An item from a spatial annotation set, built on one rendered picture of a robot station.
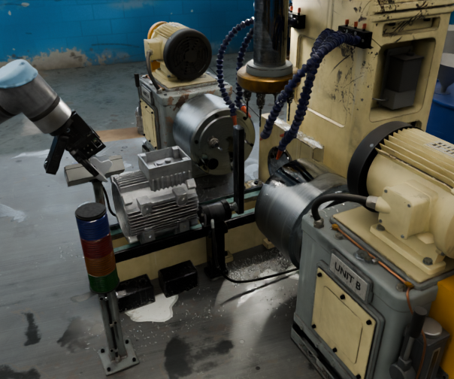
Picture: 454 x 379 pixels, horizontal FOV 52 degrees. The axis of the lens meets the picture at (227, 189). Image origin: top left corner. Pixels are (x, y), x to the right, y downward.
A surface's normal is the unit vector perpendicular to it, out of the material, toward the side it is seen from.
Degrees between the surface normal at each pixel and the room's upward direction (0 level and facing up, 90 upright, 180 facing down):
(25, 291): 0
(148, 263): 90
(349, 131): 90
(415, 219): 90
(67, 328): 0
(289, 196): 43
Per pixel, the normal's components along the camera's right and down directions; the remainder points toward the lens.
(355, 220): -0.01, -0.87
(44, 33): 0.29, 0.47
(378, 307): -0.89, 0.23
